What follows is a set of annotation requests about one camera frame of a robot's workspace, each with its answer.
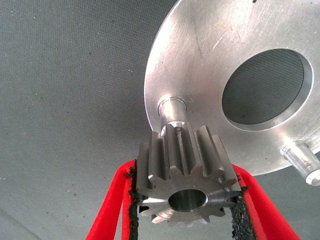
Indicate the round metal carrier plate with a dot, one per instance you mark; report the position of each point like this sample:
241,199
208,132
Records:
200,37

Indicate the steel planetary gear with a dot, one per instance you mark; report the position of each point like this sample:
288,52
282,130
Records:
160,160

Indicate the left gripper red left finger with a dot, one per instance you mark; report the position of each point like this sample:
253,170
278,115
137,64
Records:
105,212

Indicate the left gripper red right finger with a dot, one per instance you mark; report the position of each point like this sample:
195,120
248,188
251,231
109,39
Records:
265,215

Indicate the dark grey table cloth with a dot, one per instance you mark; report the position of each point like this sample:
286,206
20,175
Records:
62,75

